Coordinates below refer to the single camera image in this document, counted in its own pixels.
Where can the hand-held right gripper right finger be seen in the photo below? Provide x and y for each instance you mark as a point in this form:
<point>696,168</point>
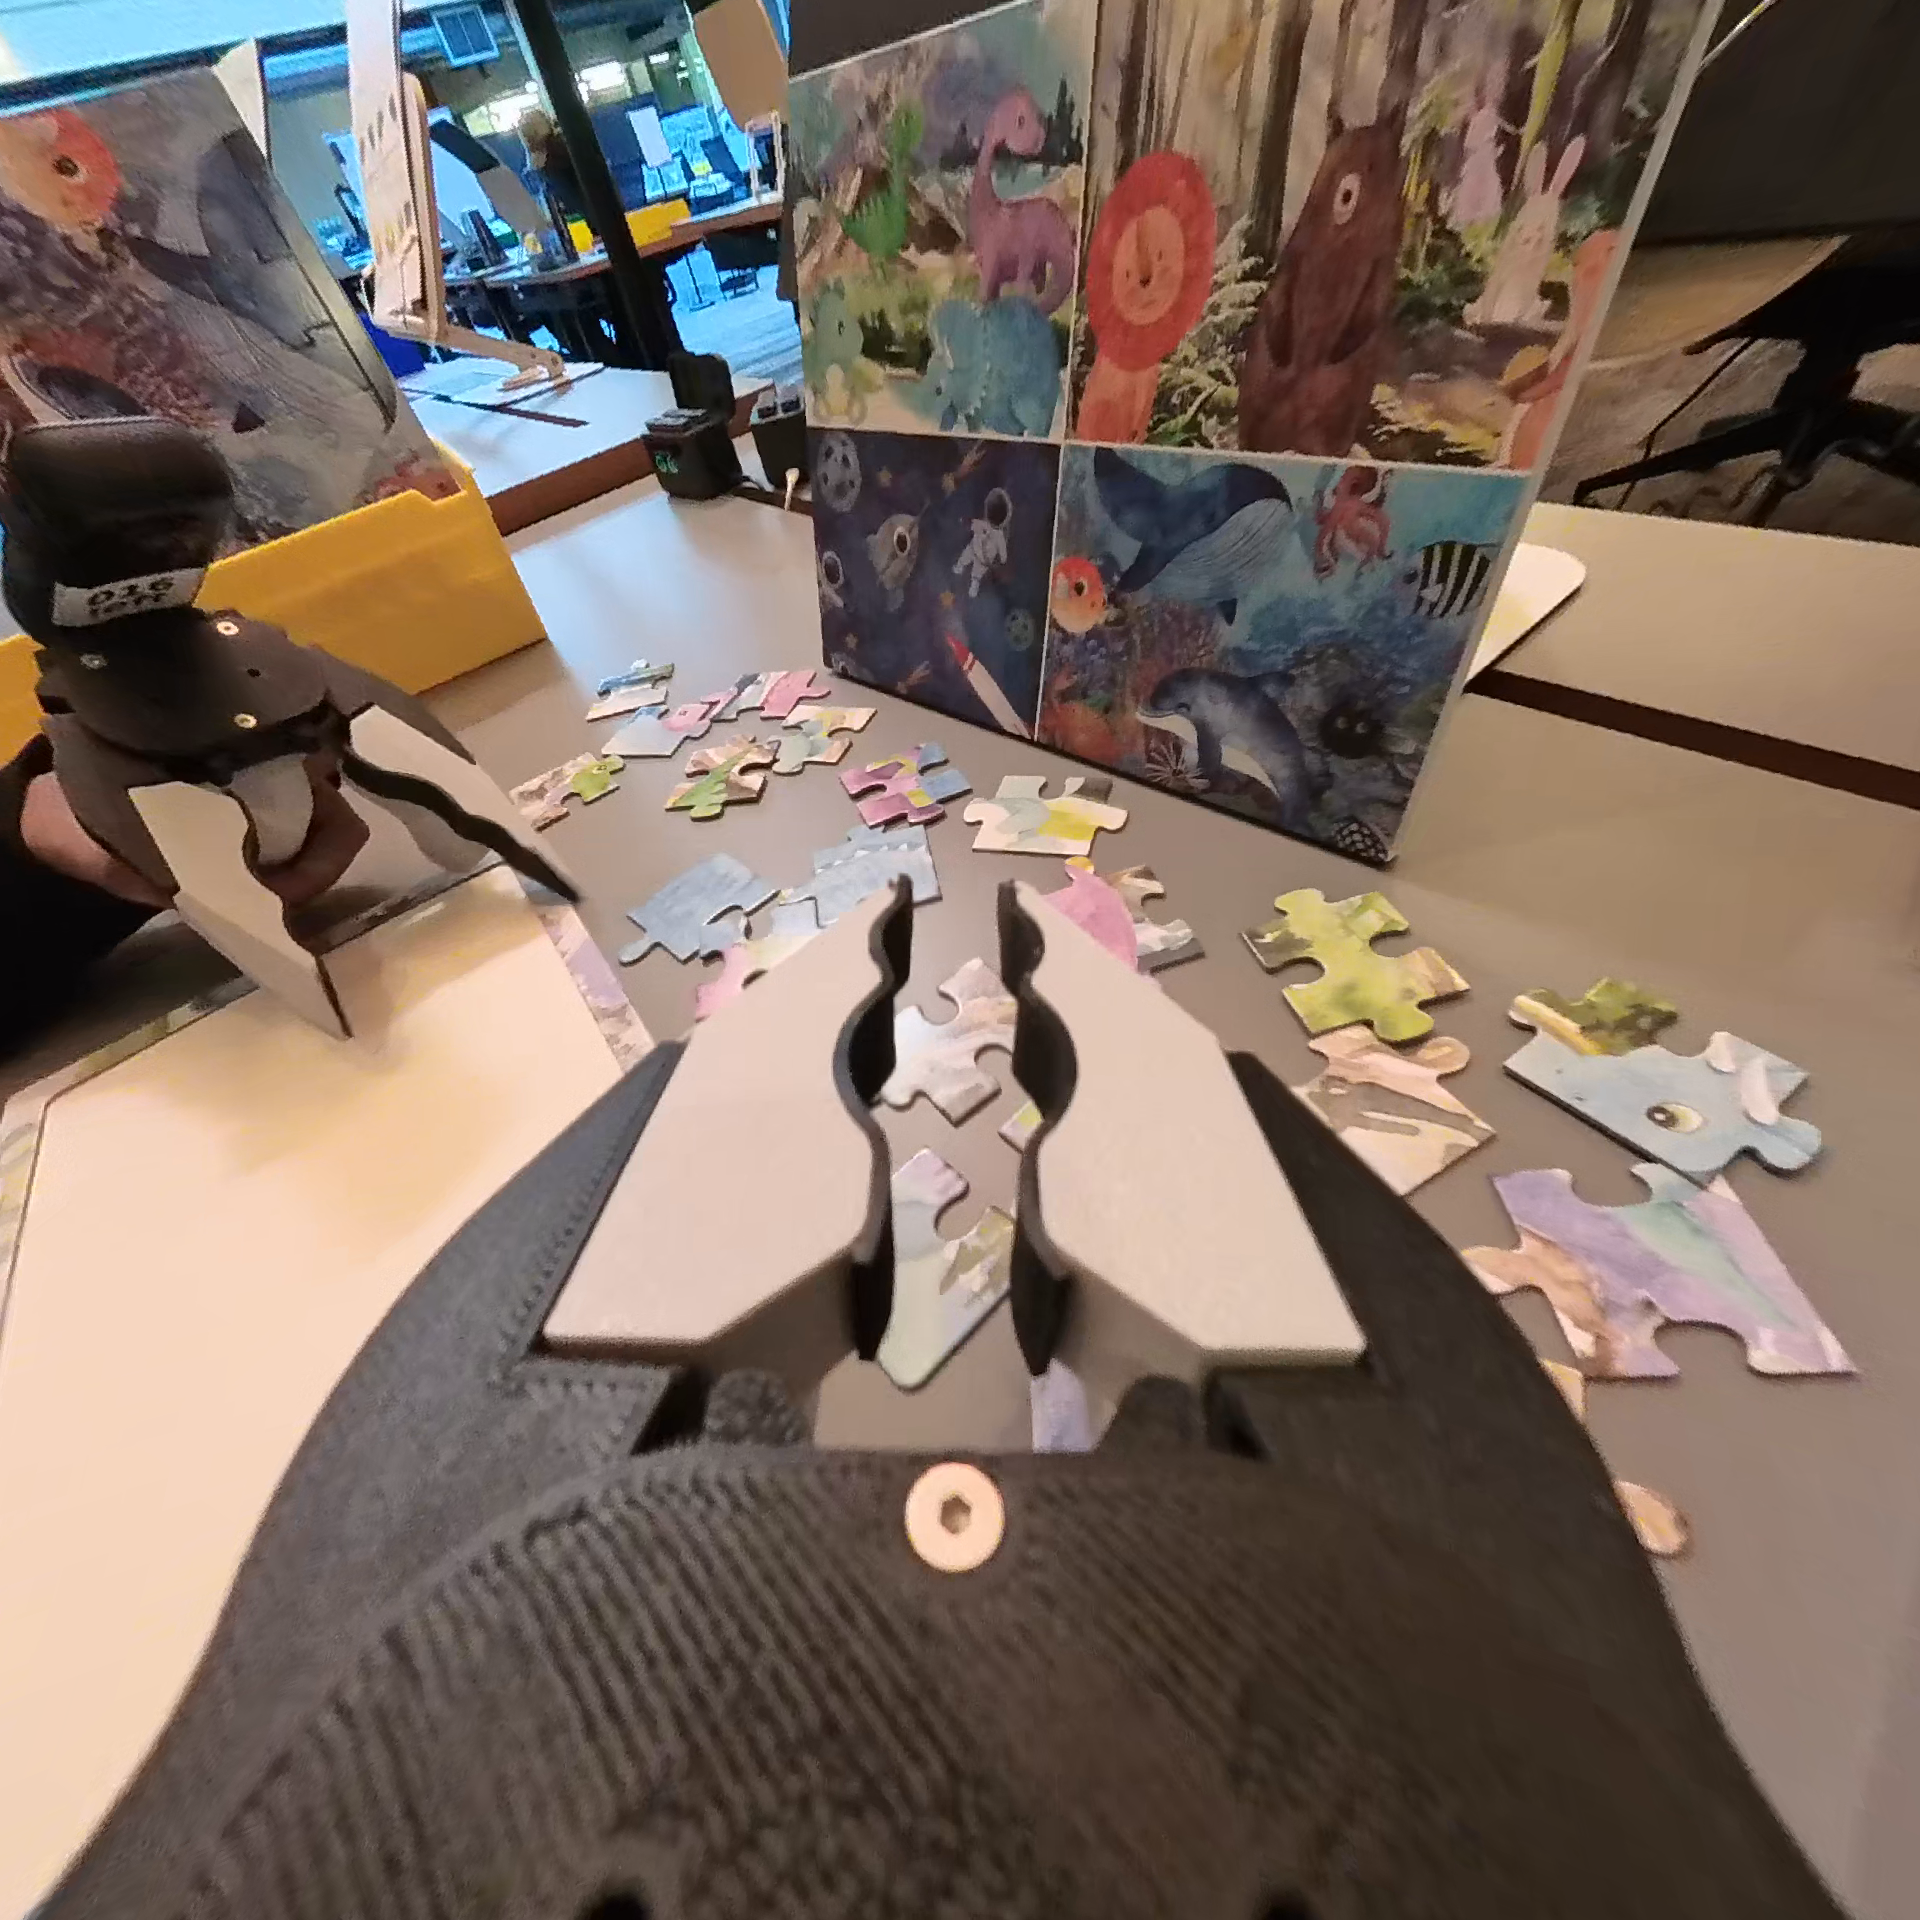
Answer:
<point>1200,1201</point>

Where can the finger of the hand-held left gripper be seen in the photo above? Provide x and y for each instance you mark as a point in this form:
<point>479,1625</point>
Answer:
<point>427,804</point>
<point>241,915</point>

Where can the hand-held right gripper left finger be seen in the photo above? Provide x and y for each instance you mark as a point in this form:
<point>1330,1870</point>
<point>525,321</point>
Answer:
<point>721,1201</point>

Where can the pile of jigsaw pieces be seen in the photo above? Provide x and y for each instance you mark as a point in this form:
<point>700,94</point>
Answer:
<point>1349,961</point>

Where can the light blue jigsaw piece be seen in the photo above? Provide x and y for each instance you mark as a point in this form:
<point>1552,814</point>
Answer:
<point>698,902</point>

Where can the green beige jigsaw piece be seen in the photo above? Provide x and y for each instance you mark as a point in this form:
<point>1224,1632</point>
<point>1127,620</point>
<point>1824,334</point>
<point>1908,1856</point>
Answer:
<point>721,788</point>

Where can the puzzle tray with painted border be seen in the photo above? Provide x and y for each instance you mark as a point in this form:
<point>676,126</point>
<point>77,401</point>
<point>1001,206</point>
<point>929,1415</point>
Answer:
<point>225,1277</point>

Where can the pink yellow joined jigsaw piece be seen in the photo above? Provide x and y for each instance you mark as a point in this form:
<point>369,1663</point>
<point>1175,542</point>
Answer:
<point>900,788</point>

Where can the person's left forearm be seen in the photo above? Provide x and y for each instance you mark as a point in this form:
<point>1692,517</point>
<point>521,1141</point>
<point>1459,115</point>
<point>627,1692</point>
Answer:
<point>76,961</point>

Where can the person's left hand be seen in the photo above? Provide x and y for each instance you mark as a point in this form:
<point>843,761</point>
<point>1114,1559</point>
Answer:
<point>322,856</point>

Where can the yellow plastic bin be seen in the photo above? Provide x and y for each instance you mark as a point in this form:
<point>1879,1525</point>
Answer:
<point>420,585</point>

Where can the ocean jigsaw puzzle board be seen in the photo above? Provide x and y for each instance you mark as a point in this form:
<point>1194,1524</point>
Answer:
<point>149,300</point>

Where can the black device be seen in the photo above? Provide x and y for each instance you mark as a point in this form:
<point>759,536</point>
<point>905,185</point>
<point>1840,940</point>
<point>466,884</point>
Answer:
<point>690,452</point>

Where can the wooden easel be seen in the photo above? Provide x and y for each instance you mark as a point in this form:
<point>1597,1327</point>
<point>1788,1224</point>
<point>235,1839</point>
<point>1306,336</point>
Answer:
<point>405,196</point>

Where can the black pole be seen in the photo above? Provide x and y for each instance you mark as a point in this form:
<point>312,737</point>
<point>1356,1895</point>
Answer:
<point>599,196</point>

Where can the illustrated puzzle box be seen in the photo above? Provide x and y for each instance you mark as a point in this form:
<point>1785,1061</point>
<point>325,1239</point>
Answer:
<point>1200,375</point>

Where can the black office chair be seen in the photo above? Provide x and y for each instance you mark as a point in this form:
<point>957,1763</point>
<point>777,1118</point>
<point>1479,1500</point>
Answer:
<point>1829,406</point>

